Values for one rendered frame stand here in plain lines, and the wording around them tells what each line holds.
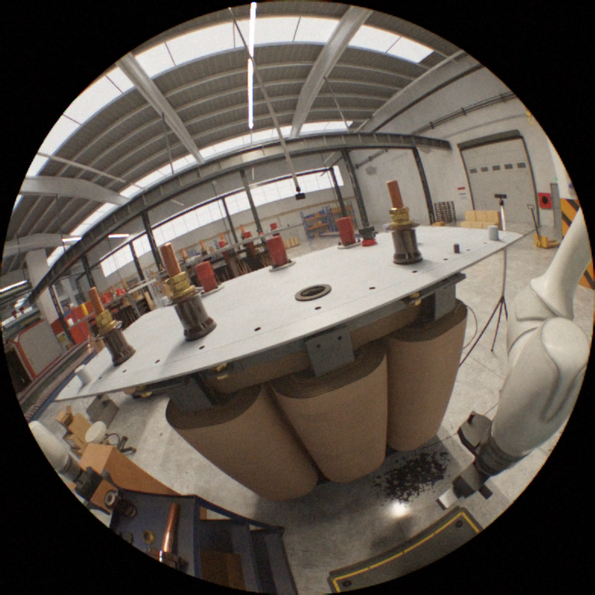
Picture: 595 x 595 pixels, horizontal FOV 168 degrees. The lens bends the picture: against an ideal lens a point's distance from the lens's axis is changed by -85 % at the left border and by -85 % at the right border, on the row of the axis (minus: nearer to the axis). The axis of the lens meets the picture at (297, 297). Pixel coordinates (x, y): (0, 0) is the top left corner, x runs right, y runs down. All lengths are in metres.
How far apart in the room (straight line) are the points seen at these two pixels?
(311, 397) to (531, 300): 0.55
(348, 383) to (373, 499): 1.08
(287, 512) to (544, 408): 1.52
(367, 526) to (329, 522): 0.24
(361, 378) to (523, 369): 0.46
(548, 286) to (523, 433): 0.20
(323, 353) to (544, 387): 0.48
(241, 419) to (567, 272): 0.78
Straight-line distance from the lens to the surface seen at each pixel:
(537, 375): 0.24
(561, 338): 0.24
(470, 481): 0.40
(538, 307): 0.35
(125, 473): 1.35
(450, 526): 1.24
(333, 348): 0.55
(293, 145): 9.33
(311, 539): 1.55
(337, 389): 0.59
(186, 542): 0.83
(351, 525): 1.52
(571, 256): 0.35
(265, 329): 0.35
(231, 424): 0.66
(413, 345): 0.73
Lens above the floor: 1.51
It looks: 19 degrees down
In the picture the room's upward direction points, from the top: 17 degrees counter-clockwise
